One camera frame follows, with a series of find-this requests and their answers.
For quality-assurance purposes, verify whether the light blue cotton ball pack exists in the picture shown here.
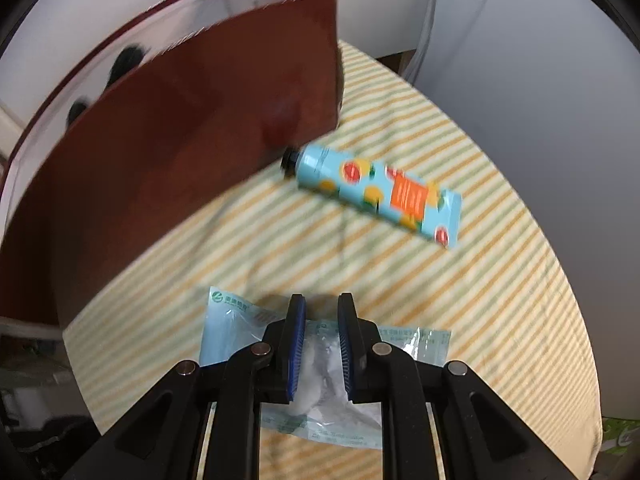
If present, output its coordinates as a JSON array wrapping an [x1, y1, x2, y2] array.
[[198, 285, 452, 451]]

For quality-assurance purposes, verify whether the green tissue package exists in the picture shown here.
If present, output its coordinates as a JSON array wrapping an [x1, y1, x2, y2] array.
[[600, 417, 640, 456]]

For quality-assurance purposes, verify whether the striped yellow green tablecloth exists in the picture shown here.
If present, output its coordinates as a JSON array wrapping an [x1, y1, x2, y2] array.
[[63, 46, 602, 479]]

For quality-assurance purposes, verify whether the blue fruit-print cream tube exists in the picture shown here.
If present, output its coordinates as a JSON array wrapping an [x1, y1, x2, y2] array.
[[281, 144, 462, 248]]

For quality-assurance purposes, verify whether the dark red storage box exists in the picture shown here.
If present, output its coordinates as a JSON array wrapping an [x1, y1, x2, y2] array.
[[1, 0, 344, 327]]

